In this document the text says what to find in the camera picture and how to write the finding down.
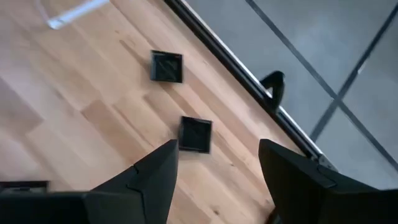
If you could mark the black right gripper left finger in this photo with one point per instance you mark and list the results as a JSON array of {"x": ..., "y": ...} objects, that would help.
[{"x": 93, "y": 208}]

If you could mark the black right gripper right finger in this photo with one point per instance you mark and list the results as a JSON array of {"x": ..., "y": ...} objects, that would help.
[{"x": 326, "y": 202}]

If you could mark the white perforated metal shelf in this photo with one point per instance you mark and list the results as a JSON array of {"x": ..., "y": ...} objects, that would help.
[{"x": 77, "y": 11}]

